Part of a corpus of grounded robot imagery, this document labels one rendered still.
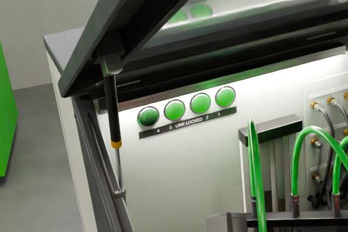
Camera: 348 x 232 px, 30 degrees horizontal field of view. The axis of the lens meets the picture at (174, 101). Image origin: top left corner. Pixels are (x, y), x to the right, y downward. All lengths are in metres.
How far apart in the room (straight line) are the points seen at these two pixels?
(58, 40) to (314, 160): 0.68
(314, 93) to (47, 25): 3.70
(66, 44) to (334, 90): 0.63
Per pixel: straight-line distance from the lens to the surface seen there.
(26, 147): 4.34
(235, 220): 1.01
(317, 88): 1.55
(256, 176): 1.13
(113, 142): 1.13
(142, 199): 1.48
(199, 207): 1.55
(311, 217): 1.52
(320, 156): 1.64
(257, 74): 1.42
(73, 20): 5.06
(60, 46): 1.51
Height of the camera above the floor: 2.01
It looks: 26 degrees down
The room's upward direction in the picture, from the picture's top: 7 degrees counter-clockwise
